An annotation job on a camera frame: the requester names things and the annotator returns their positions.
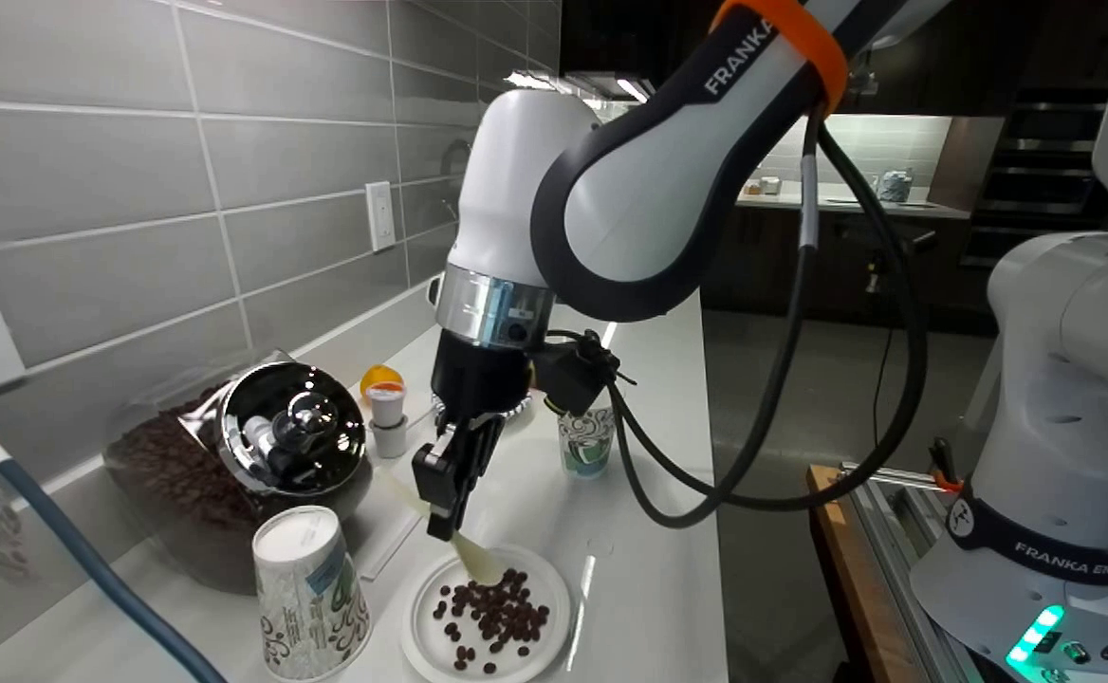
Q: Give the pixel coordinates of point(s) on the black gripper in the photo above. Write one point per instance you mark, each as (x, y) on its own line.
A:
(478, 390)

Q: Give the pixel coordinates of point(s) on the white plastic spoon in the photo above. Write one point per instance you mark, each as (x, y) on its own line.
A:
(478, 560)

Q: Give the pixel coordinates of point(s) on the white plate with beans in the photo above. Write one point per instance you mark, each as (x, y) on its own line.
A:
(470, 631)

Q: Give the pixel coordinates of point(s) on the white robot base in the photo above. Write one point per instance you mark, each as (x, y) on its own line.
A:
(1024, 566)

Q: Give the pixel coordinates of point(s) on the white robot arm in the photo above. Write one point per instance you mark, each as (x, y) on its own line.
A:
(613, 217)

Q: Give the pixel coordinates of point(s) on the upright patterned paper cup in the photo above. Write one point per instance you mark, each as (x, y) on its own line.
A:
(586, 440)

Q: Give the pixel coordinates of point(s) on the upside-down patterned paper cup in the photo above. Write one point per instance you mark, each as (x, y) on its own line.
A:
(312, 610)

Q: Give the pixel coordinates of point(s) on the small orange fruit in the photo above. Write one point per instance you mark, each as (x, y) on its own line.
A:
(381, 379)

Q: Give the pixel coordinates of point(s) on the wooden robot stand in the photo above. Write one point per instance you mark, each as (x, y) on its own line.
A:
(865, 560)

